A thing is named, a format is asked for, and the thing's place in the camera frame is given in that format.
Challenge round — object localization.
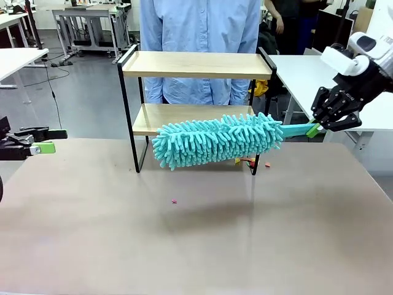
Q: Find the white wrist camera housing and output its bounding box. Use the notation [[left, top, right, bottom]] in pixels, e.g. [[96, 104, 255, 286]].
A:
[[321, 45, 370, 77]]

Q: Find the person right forearm blue sleeve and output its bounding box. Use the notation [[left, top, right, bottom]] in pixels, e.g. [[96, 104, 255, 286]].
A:
[[143, 76, 164, 104]]

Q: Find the black upright pole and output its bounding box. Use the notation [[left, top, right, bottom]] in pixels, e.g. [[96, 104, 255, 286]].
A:
[[337, 0, 351, 47]]

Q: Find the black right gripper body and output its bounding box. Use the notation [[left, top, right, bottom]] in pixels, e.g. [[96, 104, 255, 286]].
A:
[[330, 60, 389, 113]]

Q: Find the black flat panel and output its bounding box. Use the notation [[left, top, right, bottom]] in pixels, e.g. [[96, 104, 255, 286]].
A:
[[316, 9, 354, 55]]

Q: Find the yellow bag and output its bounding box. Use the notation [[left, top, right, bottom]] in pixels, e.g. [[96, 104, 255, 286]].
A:
[[254, 79, 268, 96]]

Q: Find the black floor cable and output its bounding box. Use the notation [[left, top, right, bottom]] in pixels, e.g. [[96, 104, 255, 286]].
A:
[[45, 60, 71, 130]]

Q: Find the teal microfibre duster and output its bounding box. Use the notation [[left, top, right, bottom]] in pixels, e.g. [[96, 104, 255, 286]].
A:
[[151, 112, 323, 172]]

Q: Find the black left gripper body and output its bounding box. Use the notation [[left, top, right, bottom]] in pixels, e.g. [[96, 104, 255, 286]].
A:
[[0, 116, 34, 161]]

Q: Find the grey frame work table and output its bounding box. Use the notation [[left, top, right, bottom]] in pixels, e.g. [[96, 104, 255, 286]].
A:
[[51, 3, 131, 66]]

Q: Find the bystander in black top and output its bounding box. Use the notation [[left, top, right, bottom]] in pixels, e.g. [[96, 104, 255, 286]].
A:
[[263, 0, 301, 56]]

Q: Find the bystander in blue jeans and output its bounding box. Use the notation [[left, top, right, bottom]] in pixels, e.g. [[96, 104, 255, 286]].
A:
[[296, 0, 322, 56]]

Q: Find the black jacket on chair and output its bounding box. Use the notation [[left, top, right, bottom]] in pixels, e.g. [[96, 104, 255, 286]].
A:
[[257, 30, 279, 58]]

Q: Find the wooden shelf black metal frame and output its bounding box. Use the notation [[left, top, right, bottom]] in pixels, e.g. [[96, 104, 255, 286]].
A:
[[116, 44, 278, 176]]

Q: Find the person in blue shirt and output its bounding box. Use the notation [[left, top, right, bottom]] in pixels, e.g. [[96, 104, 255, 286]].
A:
[[139, 0, 262, 106]]

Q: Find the cardboard box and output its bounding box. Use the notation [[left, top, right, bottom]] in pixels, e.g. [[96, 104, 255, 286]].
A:
[[356, 5, 376, 34]]

